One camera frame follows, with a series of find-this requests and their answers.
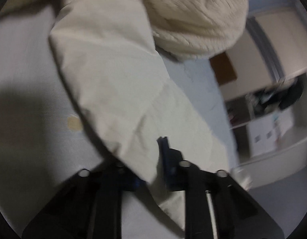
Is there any brown wooden headboard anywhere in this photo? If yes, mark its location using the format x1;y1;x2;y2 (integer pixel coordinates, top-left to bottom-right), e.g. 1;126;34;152
210;52;238;86

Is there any beige knit blanket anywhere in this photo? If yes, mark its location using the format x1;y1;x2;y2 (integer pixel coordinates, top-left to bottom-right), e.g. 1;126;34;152
143;0;249;60

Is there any white wardrobe shelf unit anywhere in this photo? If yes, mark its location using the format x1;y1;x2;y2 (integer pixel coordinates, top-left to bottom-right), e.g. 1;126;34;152
224;4;307;187

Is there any cream puffer jacket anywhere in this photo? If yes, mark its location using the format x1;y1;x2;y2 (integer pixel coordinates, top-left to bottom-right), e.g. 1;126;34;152
1;0;229;228

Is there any light blue bed sheet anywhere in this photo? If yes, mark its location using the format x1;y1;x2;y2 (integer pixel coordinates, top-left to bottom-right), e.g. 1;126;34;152
0;2;238;238

